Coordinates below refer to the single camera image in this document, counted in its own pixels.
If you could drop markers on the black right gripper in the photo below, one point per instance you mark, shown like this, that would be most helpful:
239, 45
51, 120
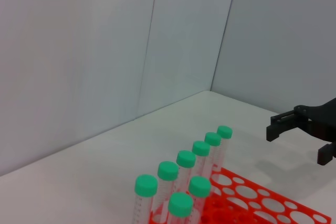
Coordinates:
325, 121

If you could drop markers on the clear green-capped test tube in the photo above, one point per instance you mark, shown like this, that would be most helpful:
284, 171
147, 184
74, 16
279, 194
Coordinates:
199, 187
186, 158
212, 139
168, 170
146, 186
200, 148
180, 205
224, 132

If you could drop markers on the orange test tube rack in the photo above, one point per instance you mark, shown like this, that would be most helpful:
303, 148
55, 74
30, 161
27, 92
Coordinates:
223, 209

